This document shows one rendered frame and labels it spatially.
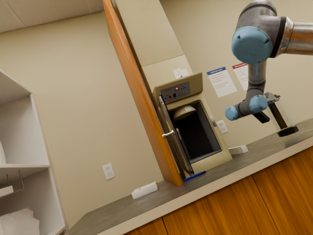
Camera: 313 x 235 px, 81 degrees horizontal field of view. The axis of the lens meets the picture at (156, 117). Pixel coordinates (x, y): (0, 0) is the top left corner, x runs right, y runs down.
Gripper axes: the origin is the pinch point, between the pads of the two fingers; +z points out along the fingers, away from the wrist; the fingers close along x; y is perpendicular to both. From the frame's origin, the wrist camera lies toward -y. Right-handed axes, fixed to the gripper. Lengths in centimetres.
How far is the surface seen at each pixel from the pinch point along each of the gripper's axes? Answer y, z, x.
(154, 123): 14, -66, 23
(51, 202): -6, -133, 94
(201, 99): 19.9, -28.0, 22.4
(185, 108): 18, -39, 28
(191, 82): 30.3, -35.4, 15.6
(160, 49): 63, -40, 26
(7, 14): 148, -129, 77
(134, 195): -20, -85, 47
